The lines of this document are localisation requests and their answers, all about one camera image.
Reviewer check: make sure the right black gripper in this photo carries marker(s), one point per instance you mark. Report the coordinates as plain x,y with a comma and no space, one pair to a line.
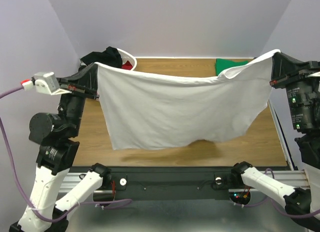
293,78

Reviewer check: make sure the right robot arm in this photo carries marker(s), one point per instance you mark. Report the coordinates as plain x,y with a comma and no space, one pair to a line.
300,205

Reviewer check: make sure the aluminium frame rail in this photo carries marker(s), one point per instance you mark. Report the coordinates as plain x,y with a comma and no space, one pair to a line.
268,143

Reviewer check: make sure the folded green t-shirt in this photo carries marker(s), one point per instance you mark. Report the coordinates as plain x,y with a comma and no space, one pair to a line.
223,64

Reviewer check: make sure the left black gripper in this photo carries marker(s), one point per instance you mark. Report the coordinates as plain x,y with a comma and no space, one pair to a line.
85,81

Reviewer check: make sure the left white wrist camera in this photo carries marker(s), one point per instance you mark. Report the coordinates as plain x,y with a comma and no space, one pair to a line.
47,83

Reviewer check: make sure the white plastic basket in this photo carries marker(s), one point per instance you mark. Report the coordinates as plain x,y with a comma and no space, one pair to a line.
127,56

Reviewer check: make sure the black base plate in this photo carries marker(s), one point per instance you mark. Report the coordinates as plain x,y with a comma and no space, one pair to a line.
169,183

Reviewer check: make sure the white t-shirt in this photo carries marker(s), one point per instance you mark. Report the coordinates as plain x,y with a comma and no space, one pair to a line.
155,111

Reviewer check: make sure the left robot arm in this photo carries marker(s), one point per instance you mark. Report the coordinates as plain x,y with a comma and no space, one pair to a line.
55,133

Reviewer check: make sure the dark red t-shirt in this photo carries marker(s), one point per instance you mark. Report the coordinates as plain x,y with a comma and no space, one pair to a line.
127,65

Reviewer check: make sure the black t-shirt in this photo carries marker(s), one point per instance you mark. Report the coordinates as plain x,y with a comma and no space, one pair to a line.
110,57

